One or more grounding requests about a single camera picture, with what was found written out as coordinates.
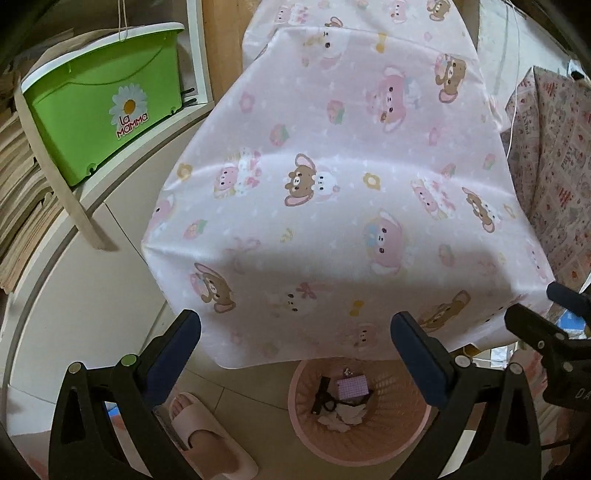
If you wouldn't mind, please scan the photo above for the small white tissue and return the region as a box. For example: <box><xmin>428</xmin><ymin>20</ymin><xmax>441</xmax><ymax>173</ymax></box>
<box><xmin>317</xmin><ymin>402</ymin><xmax>368</xmax><ymax>433</ymax></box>

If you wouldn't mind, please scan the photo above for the floral patterned quilt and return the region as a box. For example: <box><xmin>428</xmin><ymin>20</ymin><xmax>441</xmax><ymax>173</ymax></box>
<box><xmin>504</xmin><ymin>66</ymin><xmax>590</xmax><ymax>290</ymax></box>

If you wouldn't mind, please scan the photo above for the white shelf frame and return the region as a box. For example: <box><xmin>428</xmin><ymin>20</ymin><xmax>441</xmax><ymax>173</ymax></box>
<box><xmin>1</xmin><ymin>1</ymin><xmax>213</xmax><ymax>402</ymax></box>

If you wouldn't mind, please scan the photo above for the pink cartoon print bedsheet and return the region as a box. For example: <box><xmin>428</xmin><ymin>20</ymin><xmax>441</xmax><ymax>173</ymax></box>
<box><xmin>142</xmin><ymin>1</ymin><xmax>554</xmax><ymax>369</ymax></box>

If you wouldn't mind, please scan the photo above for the green plastic storage box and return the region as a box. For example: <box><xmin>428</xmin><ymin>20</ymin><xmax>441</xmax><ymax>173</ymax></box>
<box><xmin>21</xmin><ymin>22</ymin><xmax>184</xmax><ymax>186</ymax></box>

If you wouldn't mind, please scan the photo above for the purple checkered tissue pack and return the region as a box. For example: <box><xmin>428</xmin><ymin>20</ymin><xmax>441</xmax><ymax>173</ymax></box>
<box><xmin>337</xmin><ymin>375</ymin><xmax>370</xmax><ymax>401</ymax></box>

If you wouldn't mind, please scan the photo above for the pink plastic trash basket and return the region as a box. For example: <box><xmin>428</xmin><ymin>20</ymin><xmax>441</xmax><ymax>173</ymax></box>
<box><xmin>287</xmin><ymin>358</ymin><xmax>431</xmax><ymax>467</ymax></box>

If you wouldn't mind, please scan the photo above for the pink slipper left foot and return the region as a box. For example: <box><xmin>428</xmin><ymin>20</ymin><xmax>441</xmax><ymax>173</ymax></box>
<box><xmin>168</xmin><ymin>392</ymin><xmax>259</xmax><ymax>480</ymax></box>

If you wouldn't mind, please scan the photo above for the white charging cable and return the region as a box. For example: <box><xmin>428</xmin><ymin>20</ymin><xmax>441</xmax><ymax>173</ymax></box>
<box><xmin>500</xmin><ymin>0</ymin><xmax>525</xmax><ymax>158</ymax></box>

